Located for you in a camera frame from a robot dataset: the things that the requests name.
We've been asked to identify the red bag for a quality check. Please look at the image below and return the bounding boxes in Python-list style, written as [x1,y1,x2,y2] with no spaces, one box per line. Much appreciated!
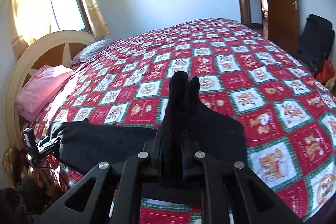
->
[316,60,335,85]

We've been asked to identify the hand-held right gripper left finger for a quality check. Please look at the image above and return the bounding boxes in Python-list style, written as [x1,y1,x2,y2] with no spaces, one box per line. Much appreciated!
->
[37,127,163,224]

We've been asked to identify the wide yellow curtain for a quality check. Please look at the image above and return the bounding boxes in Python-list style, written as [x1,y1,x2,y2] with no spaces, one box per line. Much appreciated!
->
[7,0,51,56]

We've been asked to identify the person's left hand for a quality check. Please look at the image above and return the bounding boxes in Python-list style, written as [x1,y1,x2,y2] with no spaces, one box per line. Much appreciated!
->
[26,160,49,188]

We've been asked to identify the cream wooden headboard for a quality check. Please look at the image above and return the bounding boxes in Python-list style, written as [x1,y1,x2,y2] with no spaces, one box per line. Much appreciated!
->
[5,30,95,151]

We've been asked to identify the black pants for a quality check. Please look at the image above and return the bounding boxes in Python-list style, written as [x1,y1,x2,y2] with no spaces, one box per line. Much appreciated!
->
[50,71,247,203]

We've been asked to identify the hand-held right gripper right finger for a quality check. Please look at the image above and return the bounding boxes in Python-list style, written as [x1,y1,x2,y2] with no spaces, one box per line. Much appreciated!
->
[181,132,305,224]

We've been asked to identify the striped pillow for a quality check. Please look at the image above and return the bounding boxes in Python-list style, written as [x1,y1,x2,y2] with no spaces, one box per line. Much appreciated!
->
[70,39,114,65]

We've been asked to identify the black cable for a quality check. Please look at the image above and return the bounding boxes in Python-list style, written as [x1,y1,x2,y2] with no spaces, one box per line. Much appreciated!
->
[39,165,69,189]

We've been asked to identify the red checked printed quilt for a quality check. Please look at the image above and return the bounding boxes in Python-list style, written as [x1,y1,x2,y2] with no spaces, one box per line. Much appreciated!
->
[31,18,336,224]

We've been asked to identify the person's left forearm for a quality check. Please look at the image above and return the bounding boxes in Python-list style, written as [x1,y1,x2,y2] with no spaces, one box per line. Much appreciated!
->
[10,177,57,216]

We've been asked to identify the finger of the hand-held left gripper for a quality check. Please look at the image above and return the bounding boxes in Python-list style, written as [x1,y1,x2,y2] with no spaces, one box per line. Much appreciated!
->
[37,135,60,155]

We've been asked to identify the black folding chair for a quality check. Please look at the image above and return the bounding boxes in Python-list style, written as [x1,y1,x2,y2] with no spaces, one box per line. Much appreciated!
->
[295,13,335,76]

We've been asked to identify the folded pink blanket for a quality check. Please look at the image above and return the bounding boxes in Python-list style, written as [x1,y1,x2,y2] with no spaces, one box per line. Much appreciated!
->
[16,65,74,121]

